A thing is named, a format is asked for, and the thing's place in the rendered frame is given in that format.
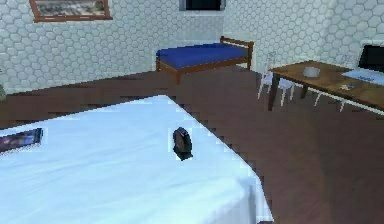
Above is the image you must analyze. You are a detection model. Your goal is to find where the black alarm clock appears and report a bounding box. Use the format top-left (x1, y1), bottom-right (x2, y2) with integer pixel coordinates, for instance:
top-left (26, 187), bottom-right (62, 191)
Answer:
top-left (172, 126), bottom-right (194, 162)

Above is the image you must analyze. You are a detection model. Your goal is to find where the white chair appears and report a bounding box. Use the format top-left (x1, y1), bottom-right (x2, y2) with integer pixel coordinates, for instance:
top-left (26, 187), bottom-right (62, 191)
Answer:
top-left (257, 50), bottom-right (296, 108)

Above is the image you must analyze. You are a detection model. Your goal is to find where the white bed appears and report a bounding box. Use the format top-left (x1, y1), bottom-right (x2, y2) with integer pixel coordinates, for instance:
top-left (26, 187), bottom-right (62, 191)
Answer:
top-left (0, 94), bottom-right (275, 224)

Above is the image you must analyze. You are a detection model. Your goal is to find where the dark window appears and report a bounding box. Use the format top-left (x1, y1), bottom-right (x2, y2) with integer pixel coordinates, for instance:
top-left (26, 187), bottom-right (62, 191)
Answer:
top-left (179, 0), bottom-right (227, 12)

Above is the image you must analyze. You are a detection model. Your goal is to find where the white bowl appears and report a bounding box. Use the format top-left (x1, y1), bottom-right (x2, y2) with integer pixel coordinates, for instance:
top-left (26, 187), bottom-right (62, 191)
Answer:
top-left (302, 66), bottom-right (321, 79)

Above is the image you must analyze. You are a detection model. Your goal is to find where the brown wooden desk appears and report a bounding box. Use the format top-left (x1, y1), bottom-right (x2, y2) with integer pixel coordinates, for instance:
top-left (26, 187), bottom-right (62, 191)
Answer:
top-left (267, 60), bottom-right (384, 117)

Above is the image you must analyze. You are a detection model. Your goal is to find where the dark flat book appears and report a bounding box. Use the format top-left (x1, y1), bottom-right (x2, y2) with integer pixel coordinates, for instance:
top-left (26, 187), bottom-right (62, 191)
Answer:
top-left (0, 127), bottom-right (44, 154)

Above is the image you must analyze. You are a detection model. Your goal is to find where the open laptop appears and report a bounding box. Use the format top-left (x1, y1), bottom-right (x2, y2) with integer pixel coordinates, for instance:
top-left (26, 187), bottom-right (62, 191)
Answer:
top-left (342, 43), bottom-right (384, 87)

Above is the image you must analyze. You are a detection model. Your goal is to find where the blue bed with wooden frame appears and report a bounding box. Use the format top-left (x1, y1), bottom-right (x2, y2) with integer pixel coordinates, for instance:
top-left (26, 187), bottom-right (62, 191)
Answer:
top-left (155, 35), bottom-right (255, 86)

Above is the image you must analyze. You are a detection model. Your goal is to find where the brown framed wall picture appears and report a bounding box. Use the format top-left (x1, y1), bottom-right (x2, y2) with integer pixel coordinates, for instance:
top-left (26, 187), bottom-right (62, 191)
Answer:
top-left (29, 0), bottom-right (113, 24)

